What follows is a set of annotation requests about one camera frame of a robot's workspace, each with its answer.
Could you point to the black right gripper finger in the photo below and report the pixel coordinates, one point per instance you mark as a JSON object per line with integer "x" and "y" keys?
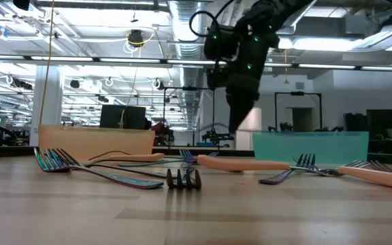
{"x": 238, "y": 109}

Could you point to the black metal fork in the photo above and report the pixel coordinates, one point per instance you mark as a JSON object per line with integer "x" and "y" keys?
{"x": 179, "y": 183}
{"x": 77, "y": 164}

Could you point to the black background robot arm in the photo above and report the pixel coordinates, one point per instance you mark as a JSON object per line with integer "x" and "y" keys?
{"x": 216, "y": 137}

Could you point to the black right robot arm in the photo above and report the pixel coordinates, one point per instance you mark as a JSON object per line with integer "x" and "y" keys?
{"x": 271, "y": 17}

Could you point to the teal translucent plastic bin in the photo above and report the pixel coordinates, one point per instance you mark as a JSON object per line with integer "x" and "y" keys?
{"x": 318, "y": 146}

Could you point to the black monitor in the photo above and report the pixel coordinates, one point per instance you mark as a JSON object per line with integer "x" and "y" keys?
{"x": 122, "y": 117}

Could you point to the long ceiling light bar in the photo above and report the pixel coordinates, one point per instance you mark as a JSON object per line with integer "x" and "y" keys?
{"x": 131, "y": 60}

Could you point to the black equipment rack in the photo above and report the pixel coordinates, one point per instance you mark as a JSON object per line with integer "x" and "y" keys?
{"x": 383, "y": 126}

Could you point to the orange translucent plastic bin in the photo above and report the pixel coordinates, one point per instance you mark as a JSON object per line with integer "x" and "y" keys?
{"x": 97, "y": 141}

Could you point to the white pillar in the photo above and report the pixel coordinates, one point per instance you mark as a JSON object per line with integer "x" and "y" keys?
{"x": 54, "y": 102}

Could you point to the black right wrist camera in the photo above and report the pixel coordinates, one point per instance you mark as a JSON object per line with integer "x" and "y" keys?
{"x": 216, "y": 78}

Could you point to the black frame stand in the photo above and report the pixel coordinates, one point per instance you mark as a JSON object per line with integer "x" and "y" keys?
{"x": 298, "y": 93}
{"x": 182, "y": 88}

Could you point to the silver ventilation duct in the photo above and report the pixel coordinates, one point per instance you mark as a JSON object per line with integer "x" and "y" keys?
{"x": 182, "y": 51}

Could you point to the black metal table frame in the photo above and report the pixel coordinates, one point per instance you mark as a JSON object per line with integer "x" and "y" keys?
{"x": 165, "y": 151}

